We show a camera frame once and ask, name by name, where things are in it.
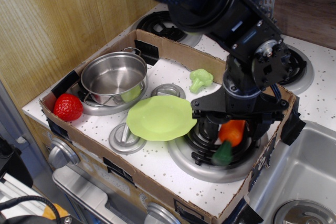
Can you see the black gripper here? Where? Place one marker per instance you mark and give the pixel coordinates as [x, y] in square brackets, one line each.
[259, 110]

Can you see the orange toy carrot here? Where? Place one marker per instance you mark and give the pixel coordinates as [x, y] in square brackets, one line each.
[231, 135]

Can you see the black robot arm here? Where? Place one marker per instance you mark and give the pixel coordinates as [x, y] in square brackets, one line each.
[258, 60]

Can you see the light green toy plate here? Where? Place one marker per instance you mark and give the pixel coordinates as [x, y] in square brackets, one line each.
[161, 118]

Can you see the silver knob behind plate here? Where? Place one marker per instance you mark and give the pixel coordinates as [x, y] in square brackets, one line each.
[169, 89]

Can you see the silver knob near plate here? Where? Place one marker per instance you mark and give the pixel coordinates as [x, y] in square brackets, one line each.
[123, 141]

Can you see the front right black burner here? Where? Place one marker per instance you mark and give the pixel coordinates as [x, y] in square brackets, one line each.
[203, 150]

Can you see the black burner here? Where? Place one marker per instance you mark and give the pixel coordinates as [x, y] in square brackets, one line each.
[203, 150]
[160, 24]
[298, 65]

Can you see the green toy broccoli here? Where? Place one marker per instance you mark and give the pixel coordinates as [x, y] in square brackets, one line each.
[200, 78]

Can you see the silver toy sink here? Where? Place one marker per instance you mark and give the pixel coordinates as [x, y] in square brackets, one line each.
[299, 184]

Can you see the back right black burner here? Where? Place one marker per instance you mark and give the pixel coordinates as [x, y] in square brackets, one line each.
[298, 65]

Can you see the silver oven front knob right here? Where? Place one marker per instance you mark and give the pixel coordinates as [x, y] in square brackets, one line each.
[157, 214]

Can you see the silver oven knob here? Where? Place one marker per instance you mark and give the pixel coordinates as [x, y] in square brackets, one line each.
[157, 214]
[61, 154]

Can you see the brown cardboard fence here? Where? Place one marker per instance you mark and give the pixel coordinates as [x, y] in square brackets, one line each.
[151, 169]

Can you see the back left black burner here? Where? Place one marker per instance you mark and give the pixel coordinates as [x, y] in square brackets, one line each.
[160, 24]

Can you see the stainless steel pot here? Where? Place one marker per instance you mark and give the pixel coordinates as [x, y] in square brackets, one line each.
[116, 78]

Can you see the red toy strawberry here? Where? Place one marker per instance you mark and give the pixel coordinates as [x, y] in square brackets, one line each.
[68, 107]

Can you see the silver oven front knob left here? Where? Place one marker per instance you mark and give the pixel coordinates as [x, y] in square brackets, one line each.
[61, 154]

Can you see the silver oven door handle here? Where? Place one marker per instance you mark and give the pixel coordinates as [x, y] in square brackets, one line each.
[102, 202]

